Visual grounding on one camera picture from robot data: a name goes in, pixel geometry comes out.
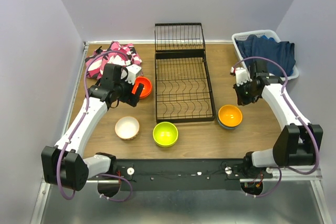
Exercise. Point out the orange bowl top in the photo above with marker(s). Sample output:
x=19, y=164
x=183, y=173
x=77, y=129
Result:
x=147, y=84

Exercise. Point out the orange bowl bottom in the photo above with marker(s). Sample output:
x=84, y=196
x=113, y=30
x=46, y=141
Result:
x=144, y=95

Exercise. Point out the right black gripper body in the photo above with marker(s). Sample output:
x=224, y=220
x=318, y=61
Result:
x=245, y=94

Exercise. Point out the dark blue jeans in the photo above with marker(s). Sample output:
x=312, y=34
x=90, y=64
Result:
x=283, y=53

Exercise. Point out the pink camouflage cloth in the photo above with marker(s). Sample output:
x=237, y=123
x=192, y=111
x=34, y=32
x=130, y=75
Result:
x=123, y=55

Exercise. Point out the white plastic basket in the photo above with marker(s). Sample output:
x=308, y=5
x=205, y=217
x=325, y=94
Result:
x=269, y=33

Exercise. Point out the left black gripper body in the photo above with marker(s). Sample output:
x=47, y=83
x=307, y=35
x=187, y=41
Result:
x=125, y=95

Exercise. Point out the lime green bowl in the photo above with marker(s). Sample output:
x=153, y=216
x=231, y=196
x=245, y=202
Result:
x=165, y=134

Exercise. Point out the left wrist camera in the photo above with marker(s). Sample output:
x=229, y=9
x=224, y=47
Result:
x=130, y=73

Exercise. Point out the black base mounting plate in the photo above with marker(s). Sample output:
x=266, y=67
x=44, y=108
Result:
x=186, y=174

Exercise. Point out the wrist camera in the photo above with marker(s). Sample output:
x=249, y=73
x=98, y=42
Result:
x=130, y=73
x=241, y=75

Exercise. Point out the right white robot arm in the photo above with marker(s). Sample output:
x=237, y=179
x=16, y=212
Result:
x=297, y=147

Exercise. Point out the yellow orange bowl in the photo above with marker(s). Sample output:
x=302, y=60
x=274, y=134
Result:
x=230, y=116

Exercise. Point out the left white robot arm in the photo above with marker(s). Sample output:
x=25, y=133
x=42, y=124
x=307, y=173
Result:
x=63, y=164

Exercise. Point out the blue bowl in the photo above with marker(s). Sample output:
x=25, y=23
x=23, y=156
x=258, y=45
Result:
x=228, y=127

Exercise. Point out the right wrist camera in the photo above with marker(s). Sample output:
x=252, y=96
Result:
x=241, y=75

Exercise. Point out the black wire dish rack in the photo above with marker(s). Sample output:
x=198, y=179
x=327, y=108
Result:
x=183, y=89

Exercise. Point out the white pink bowl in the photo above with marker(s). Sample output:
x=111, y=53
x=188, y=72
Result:
x=127, y=128

